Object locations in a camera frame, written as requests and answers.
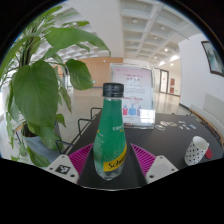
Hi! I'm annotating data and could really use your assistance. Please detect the green drink bottle black cap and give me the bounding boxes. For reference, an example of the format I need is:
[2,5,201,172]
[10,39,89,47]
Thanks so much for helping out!
[92,82,128,181]

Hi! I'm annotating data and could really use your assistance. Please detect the recessed ceiling lights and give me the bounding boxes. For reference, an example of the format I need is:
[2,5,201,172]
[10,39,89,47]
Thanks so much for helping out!
[128,17,181,66]

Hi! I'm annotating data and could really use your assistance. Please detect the framed landscape wall picture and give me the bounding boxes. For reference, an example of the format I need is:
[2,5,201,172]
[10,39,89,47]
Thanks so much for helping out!
[200,40,224,78]

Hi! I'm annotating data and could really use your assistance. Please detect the black metal chairs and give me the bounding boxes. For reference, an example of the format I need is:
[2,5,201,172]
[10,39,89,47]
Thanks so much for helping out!
[55,106,103,155]

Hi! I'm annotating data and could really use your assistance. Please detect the long white bench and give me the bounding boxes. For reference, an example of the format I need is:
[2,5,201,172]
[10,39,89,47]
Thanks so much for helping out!
[188,93,224,148]

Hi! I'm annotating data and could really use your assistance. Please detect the potted green leafy plant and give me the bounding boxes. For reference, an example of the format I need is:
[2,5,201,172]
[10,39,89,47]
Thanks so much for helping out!
[0,4,112,168]

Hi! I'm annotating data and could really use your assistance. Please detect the white polka dot mug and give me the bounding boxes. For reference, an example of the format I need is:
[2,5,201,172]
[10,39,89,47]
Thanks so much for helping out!
[184,135,211,167]

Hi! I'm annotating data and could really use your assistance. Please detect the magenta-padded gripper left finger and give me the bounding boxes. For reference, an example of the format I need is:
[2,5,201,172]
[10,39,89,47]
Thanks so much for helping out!
[45,142,101,187]

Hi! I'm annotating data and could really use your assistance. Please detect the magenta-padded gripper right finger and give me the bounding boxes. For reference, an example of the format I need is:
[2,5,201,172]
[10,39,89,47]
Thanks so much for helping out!
[125,142,180,187]

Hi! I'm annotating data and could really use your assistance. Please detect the clear acrylic sign stand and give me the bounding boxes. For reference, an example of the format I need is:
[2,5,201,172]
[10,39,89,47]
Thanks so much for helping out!
[108,62,157,130]

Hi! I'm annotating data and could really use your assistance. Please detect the flat round red coaster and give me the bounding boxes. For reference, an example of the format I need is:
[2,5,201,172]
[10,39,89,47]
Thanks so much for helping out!
[204,147,213,160]

